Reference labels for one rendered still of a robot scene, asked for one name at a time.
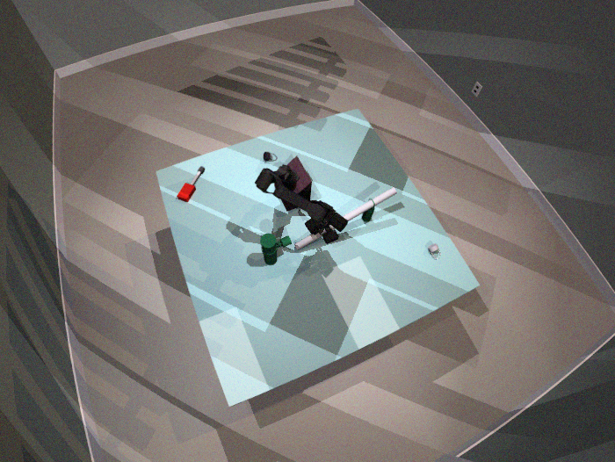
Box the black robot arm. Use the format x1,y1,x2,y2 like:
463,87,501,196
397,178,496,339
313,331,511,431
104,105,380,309
255,164,348,235

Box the dark green cylinder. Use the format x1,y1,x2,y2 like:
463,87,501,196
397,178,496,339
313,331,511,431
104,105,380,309
260,234,277,265

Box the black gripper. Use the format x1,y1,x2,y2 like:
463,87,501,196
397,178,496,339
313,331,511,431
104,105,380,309
321,223,339,244

